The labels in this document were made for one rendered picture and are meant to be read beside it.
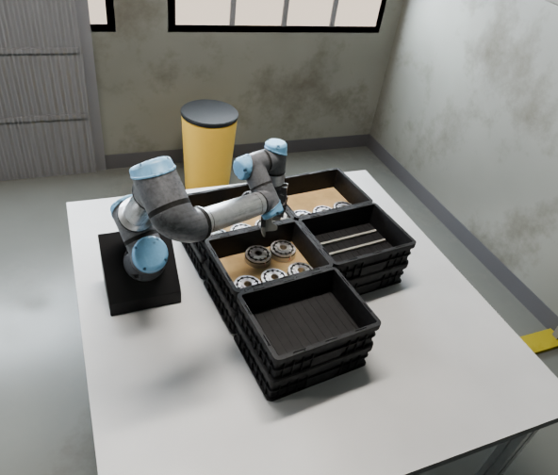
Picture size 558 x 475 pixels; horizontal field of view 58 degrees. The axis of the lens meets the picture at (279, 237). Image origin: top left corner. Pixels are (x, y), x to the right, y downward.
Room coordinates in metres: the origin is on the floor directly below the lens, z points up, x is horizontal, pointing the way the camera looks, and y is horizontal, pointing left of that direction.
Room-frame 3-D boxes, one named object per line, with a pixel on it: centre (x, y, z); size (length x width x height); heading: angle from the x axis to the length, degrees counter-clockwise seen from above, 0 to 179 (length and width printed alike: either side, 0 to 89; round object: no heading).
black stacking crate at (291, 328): (1.17, -0.13, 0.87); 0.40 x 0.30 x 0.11; 123
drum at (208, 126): (3.15, 0.60, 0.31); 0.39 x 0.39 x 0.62
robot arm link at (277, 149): (1.48, 0.06, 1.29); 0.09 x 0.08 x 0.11; 136
